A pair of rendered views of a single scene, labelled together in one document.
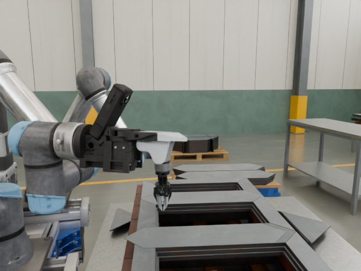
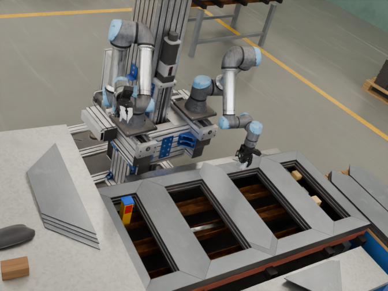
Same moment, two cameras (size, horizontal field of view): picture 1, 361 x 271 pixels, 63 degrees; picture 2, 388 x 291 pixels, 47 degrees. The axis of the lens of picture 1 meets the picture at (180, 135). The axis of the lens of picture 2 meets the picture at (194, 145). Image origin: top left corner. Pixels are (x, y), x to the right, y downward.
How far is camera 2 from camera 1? 193 cm
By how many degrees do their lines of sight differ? 57
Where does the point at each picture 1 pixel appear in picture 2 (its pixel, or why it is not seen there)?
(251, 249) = (234, 230)
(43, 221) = (185, 120)
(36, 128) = (117, 83)
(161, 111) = not seen: outside the picture
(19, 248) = (133, 120)
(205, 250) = (217, 204)
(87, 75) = (228, 53)
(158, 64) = not seen: outside the picture
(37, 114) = (141, 74)
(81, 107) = not seen: hidden behind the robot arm
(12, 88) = (141, 58)
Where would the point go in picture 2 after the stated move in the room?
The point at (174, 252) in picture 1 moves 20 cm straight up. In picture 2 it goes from (206, 190) to (215, 165)
